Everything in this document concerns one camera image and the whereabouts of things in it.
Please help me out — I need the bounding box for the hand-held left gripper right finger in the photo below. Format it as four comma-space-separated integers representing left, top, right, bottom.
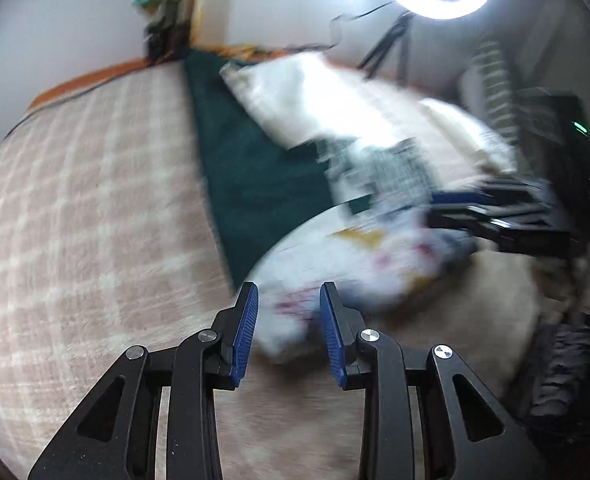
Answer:
319, 281, 530, 480

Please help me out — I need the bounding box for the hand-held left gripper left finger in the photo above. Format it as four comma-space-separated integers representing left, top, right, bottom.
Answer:
28, 281, 260, 480

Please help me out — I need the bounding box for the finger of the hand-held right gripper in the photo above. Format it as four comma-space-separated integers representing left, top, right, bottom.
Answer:
427, 207, 570, 256
430, 180, 556, 209

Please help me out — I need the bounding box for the green white tree print t-shirt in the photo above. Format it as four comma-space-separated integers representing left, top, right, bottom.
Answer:
182, 47, 518, 366

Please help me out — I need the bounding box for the folded white cloth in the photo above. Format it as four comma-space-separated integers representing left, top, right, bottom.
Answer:
420, 97, 518, 183

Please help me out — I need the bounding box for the green striped pillow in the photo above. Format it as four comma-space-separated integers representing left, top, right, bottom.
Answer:
457, 35, 526, 146

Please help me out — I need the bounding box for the zebra striped cloth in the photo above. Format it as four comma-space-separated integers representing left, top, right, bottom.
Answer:
525, 320, 590, 421

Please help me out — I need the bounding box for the beige checkered blanket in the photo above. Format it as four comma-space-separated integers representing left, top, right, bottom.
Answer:
0, 62, 540, 480

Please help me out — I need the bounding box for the orange bed sheet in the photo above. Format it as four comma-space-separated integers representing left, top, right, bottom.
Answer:
28, 57, 186, 111

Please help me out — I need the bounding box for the black ring light tripod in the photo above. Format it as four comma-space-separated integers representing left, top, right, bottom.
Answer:
357, 12, 413, 83

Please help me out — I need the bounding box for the black power cable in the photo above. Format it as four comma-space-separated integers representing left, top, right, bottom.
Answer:
255, 0, 401, 53

